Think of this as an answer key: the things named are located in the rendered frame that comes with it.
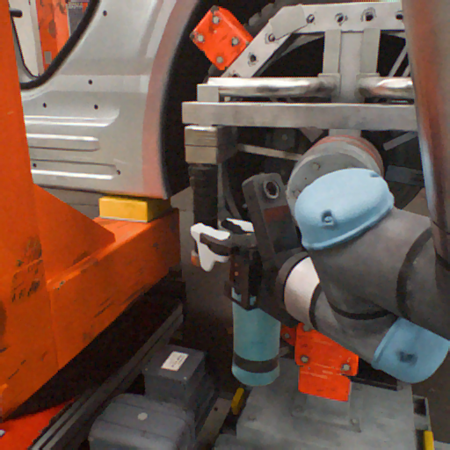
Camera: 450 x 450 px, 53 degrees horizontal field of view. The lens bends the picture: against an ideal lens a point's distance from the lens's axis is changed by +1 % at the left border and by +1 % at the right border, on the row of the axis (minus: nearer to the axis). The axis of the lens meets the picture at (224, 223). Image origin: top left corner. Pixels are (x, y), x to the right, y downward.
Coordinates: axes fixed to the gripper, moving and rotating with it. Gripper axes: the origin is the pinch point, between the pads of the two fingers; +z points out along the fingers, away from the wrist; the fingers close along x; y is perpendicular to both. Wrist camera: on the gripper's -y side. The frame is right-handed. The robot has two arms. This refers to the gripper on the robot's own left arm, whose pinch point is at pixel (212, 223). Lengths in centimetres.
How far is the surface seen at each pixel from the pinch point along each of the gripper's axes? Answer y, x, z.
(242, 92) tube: -18.5, 3.2, -2.4
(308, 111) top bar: -16.3, 8.6, -9.7
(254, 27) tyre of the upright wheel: -29.6, 20.8, 18.6
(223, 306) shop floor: 78, 72, 104
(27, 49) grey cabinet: -53, 76, 481
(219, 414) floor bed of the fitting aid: 72, 27, 39
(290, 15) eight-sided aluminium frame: -30.2, 19.0, 6.8
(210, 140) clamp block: -12.4, -1.3, -1.6
